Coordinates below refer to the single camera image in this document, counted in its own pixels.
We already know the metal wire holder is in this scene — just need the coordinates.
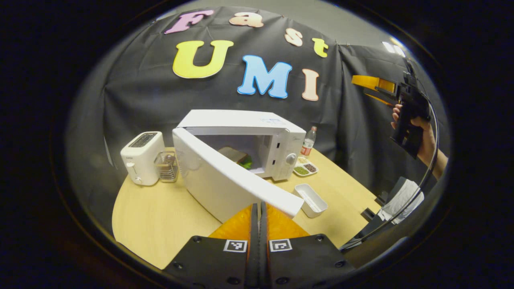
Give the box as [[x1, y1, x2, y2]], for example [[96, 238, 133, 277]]
[[155, 151, 179, 183]]

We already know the black backdrop cloth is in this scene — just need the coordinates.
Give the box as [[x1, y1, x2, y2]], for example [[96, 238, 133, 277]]
[[66, 6, 450, 233]]

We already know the toast and lettuce sandwich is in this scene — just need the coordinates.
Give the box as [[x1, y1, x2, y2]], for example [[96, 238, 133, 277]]
[[218, 147, 254, 170]]

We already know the black cable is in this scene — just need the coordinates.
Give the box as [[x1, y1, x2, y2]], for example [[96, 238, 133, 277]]
[[339, 100, 440, 252]]

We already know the white rectangular tray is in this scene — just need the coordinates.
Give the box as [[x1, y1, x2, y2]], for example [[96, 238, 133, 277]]
[[293, 183, 329, 218]]

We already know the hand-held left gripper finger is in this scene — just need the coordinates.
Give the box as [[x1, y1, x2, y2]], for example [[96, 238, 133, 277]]
[[260, 202, 357, 289], [163, 203, 261, 289]]

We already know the ceiling light panel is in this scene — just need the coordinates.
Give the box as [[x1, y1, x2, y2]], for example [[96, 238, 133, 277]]
[[381, 38, 407, 57]]

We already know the white cloth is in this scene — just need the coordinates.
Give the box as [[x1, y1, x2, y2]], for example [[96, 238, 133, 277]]
[[379, 179, 425, 224]]

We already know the white divided dish of beans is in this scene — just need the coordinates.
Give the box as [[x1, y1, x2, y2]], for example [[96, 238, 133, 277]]
[[293, 157, 319, 177]]

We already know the black chair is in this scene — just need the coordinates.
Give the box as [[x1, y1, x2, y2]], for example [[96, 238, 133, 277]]
[[361, 177, 407, 238]]

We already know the white toaster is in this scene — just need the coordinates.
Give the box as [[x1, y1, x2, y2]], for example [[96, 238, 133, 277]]
[[120, 131, 165, 186]]

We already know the white microwave oven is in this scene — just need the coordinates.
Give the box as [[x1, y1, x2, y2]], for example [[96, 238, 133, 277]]
[[172, 109, 307, 224]]

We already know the clear plastic water bottle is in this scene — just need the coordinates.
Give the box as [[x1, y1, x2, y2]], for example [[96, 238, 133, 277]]
[[301, 126, 318, 157]]

